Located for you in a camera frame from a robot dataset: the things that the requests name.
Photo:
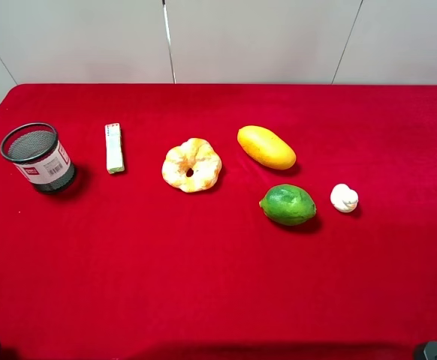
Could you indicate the yellow mango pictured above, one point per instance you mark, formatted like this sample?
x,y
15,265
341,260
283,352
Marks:
x,y
265,147

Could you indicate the green lime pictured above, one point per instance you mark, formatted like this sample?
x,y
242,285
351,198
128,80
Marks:
x,y
288,205

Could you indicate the long white candy box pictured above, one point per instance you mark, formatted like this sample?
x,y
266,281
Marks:
x,y
114,155

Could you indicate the small white duck figurine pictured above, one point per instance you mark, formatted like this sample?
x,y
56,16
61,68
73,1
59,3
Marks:
x,y
343,198

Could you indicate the red velvet tablecloth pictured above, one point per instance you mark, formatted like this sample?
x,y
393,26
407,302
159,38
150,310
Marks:
x,y
174,257

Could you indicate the black mesh pen cup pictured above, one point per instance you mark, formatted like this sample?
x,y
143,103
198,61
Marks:
x,y
35,150

